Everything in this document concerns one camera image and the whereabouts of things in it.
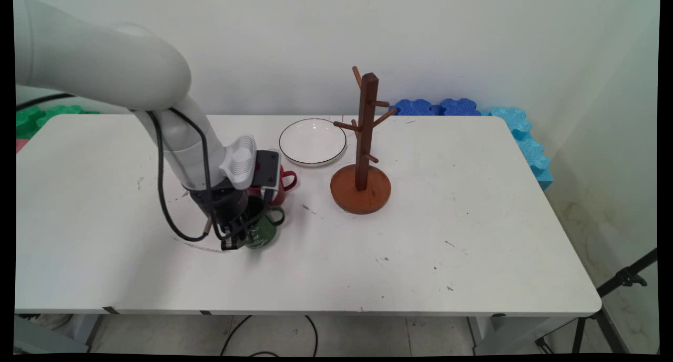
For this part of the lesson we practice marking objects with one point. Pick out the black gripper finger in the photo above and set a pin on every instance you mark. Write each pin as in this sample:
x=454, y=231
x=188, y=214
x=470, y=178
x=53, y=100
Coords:
x=235, y=242
x=253, y=215

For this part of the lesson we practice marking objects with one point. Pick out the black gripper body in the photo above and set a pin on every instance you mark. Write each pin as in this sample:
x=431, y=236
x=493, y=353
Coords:
x=223, y=209

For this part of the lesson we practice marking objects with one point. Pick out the green enamel mug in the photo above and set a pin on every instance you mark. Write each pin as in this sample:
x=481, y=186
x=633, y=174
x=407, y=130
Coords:
x=263, y=237

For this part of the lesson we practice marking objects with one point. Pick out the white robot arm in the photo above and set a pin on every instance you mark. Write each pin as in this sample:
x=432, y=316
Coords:
x=105, y=62

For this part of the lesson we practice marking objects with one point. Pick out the red ceramic mug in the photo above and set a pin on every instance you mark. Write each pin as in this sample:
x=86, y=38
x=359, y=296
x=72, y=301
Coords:
x=279, y=194

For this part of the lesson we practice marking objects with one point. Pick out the white plate with black rim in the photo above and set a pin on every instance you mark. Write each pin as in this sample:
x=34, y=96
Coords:
x=313, y=141

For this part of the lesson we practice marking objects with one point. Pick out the brown wooden mug tree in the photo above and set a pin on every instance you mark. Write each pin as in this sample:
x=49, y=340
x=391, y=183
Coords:
x=361, y=194

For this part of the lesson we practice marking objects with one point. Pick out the white table leg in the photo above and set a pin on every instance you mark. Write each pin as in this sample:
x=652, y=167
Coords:
x=84, y=330

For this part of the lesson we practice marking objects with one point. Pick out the dark blue foam piece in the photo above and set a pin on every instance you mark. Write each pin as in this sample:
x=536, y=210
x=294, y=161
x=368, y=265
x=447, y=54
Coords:
x=460, y=107
x=415, y=107

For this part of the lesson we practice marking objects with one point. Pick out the green foam piece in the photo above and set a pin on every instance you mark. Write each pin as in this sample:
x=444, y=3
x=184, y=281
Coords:
x=37, y=120

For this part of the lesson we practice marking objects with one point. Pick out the pink foam piece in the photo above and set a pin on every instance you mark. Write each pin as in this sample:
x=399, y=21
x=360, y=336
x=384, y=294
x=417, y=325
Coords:
x=21, y=145

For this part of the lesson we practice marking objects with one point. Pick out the light blue foam piece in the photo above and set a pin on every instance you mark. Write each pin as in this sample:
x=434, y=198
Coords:
x=536, y=162
x=510, y=120

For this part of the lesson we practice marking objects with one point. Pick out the black tripod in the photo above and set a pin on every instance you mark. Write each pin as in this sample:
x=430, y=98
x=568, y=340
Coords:
x=625, y=277

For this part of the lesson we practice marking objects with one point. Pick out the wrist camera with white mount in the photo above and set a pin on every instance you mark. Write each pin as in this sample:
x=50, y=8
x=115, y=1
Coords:
x=265, y=167

